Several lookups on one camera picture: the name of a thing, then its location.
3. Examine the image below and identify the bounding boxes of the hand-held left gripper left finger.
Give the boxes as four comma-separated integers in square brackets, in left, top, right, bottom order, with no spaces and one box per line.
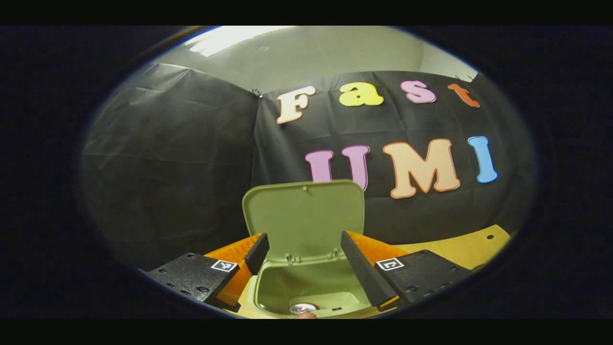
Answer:
[144,232,270,312]

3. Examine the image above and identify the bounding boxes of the ceiling light panel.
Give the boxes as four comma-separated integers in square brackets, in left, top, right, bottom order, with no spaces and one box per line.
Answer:
[184,26,293,57]

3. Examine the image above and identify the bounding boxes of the black backdrop cloth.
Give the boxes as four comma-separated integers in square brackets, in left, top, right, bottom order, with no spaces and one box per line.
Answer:
[79,62,534,271]

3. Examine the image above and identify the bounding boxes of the green desktop garbage bin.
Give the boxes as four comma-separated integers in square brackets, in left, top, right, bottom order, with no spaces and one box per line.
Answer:
[238,179,379,319]

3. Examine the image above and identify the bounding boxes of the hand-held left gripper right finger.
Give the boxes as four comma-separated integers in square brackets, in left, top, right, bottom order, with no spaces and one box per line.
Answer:
[340,230,472,311]

